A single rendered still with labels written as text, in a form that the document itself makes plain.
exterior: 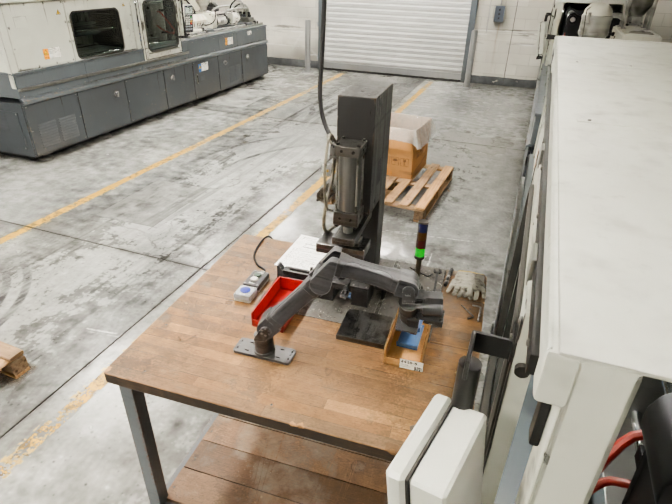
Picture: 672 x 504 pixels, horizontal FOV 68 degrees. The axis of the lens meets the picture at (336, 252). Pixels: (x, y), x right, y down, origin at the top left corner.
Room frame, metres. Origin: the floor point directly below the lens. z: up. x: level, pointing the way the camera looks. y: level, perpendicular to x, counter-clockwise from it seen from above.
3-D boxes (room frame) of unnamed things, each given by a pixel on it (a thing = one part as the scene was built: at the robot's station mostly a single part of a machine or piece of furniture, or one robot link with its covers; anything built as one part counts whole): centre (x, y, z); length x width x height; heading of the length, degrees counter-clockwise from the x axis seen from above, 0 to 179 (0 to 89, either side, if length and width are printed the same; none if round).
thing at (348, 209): (1.61, -0.03, 1.37); 0.11 x 0.09 x 0.30; 73
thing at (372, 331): (1.40, -0.11, 0.91); 0.17 x 0.16 x 0.02; 73
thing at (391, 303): (1.68, -0.09, 0.88); 0.65 x 0.50 x 0.03; 73
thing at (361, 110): (1.73, -0.08, 1.44); 0.17 x 0.13 x 0.42; 163
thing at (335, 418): (1.47, 0.04, 0.45); 1.12 x 0.99 x 0.90; 73
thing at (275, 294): (1.51, 0.20, 0.93); 0.25 x 0.12 x 0.06; 163
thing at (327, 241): (1.68, -0.05, 1.22); 0.26 x 0.18 x 0.30; 163
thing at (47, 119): (8.04, 2.83, 0.49); 5.51 x 1.02 x 0.97; 160
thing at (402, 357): (1.33, -0.26, 0.93); 0.25 x 0.13 x 0.08; 163
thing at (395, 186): (4.81, -0.56, 0.07); 1.20 x 1.00 x 0.14; 157
